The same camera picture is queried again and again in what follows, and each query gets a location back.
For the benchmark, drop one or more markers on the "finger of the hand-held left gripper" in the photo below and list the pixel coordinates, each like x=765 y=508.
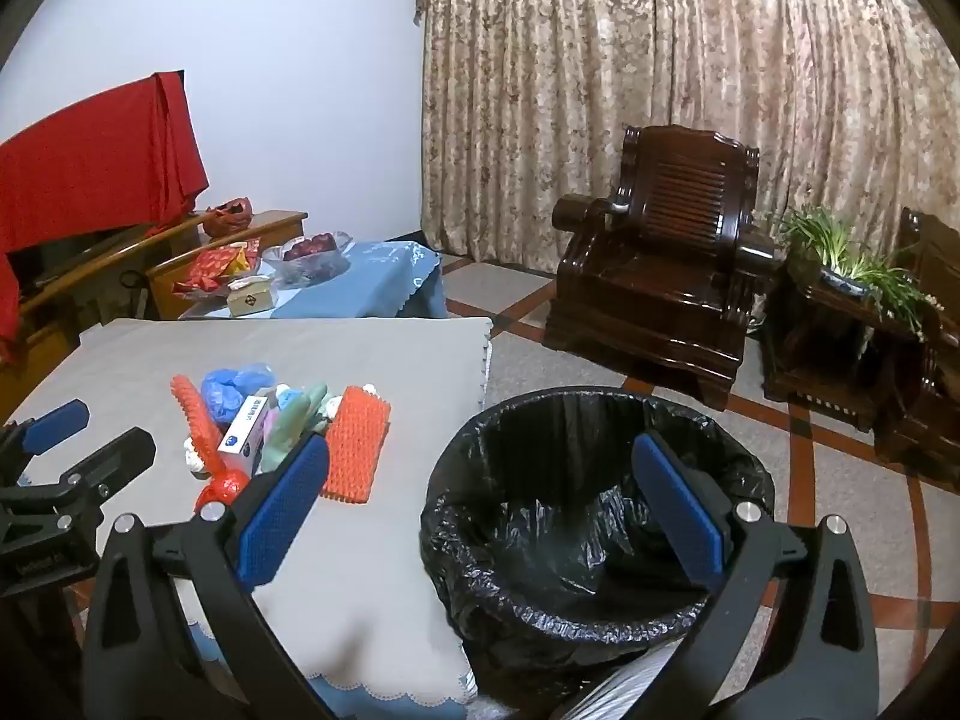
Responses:
x=112 y=461
x=56 y=421

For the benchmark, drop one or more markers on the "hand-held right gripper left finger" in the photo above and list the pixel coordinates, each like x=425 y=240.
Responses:
x=285 y=510

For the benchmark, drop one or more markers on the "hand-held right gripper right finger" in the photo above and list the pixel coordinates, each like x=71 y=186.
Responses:
x=679 y=510

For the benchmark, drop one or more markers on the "red round plastic piece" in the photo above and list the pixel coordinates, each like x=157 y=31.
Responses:
x=221 y=491

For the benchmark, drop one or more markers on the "green rubber glove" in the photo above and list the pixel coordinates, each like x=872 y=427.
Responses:
x=289 y=427

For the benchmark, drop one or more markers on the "white and blue box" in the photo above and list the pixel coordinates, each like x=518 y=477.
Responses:
x=244 y=435

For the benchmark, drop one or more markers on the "orange ridged foam strip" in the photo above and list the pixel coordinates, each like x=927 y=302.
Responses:
x=196 y=412

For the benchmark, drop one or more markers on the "blue plastic bag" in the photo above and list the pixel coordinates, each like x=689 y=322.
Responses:
x=232 y=390

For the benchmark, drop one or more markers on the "waste bin with black bag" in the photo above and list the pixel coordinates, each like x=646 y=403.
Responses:
x=525 y=510

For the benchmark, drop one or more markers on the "black television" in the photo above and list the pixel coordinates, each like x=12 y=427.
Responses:
x=67 y=255

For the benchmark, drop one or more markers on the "grey tablecloth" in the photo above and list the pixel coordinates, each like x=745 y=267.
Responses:
x=375 y=360

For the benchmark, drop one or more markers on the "wooden television cabinet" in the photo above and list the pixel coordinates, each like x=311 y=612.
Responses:
x=180 y=285

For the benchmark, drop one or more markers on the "person's striped clothing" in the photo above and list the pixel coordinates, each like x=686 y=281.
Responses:
x=622 y=690

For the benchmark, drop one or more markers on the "glass snack dish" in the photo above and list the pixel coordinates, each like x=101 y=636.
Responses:
x=199 y=291

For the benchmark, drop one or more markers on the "cream tissue box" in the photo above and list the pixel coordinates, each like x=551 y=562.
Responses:
x=251 y=298

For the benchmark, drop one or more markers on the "red patterned snack packet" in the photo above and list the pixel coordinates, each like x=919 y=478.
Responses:
x=210 y=266

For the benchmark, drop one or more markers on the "dark wooden side table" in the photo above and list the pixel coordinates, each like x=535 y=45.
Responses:
x=825 y=345

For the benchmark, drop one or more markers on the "blue scalloped table cover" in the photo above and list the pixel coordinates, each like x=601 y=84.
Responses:
x=390 y=709

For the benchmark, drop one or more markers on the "dark wooden armchair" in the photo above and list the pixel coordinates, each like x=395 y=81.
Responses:
x=930 y=405
x=660 y=277

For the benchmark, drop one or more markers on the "yellow snack packet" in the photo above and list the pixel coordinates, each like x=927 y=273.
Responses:
x=240 y=261

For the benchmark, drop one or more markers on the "glass fruit bowl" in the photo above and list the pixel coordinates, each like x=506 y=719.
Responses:
x=307 y=262

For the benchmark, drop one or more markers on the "blue tablecloth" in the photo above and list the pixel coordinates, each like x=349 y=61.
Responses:
x=375 y=277

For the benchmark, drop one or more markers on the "red cloth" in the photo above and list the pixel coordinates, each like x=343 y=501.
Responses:
x=90 y=165

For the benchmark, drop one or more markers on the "red apple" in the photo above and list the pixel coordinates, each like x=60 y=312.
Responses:
x=322 y=241
x=300 y=247

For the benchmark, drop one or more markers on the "red plastic bag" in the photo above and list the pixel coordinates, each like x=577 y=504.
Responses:
x=226 y=216

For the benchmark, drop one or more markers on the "green potted plant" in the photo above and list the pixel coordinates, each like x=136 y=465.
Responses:
x=862 y=270

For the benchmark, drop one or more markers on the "beige patterned curtain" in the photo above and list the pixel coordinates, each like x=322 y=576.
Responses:
x=600 y=90

